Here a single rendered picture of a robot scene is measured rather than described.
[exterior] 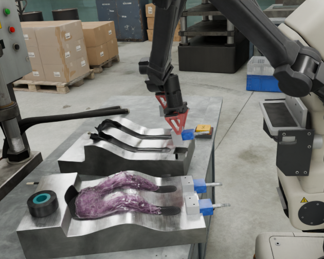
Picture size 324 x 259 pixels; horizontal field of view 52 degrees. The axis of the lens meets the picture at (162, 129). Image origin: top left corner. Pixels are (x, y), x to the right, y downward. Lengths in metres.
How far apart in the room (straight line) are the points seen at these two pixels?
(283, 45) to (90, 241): 0.70
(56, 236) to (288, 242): 1.15
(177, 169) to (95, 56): 4.73
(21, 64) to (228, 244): 1.51
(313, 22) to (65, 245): 0.88
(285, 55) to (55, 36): 4.31
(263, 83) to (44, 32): 3.02
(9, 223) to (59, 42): 3.92
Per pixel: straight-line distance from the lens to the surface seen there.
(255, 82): 4.43
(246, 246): 2.12
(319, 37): 0.99
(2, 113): 1.48
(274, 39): 0.82
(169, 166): 1.19
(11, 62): 1.74
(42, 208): 0.98
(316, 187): 1.18
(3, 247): 1.13
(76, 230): 0.97
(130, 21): 8.23
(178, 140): 1.18
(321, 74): 0.87
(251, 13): 0.79
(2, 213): 1.27
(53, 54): 5.04
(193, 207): 0.97
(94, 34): 5.72
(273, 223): 2.29
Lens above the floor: 1.49
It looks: 25 degrees down
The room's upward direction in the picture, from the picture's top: 5 degrees counter-clockwise
